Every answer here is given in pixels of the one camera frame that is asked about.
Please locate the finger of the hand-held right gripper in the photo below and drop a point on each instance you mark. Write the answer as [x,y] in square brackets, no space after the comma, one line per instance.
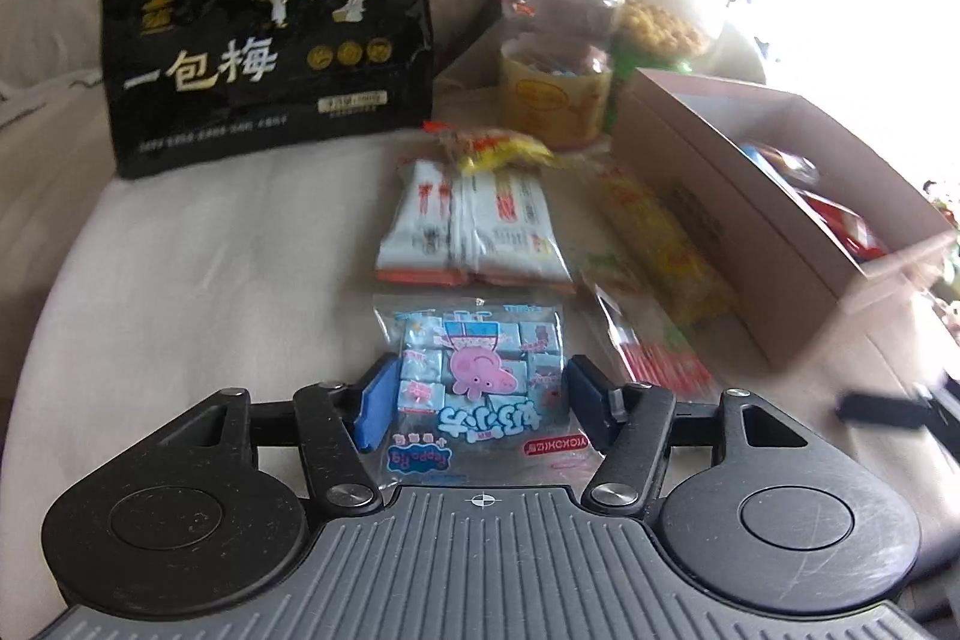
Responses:
[881,409]

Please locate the green lid plastic jar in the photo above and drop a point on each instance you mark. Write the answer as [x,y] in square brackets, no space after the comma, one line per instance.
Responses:
[667,21]

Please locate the red and yellow snack packet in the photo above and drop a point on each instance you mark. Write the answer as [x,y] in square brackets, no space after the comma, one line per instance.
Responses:
[495,149]

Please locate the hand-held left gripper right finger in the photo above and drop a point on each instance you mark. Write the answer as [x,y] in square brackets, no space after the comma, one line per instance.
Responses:
[583,396]

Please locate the red lid plastic jar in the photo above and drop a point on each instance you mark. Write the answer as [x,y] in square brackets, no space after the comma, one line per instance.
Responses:
[559,40]

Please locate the clear packet with red stripes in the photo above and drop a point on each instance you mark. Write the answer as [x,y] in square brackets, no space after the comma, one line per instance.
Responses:
[660,355]

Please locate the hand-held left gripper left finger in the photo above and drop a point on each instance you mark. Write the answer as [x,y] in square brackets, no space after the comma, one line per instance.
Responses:
[379,404]

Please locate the clear pig print candy bag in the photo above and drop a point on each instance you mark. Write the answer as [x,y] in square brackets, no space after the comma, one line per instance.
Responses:
[472,370]

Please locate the pink cardboard box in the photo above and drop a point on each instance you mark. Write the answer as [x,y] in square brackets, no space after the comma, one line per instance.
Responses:
[712,197]

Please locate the large black snack bag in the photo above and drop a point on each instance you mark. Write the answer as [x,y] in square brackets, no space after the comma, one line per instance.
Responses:
[262,40]

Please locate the long yellow snack packet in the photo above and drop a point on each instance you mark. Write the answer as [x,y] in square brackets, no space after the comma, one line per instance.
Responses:
[667,242]

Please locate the red chestnut snack packet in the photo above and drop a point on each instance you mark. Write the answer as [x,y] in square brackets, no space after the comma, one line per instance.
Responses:
[847,224]

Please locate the white packet with red print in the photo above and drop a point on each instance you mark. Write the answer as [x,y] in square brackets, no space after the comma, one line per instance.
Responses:
[416,220]
[506,227]

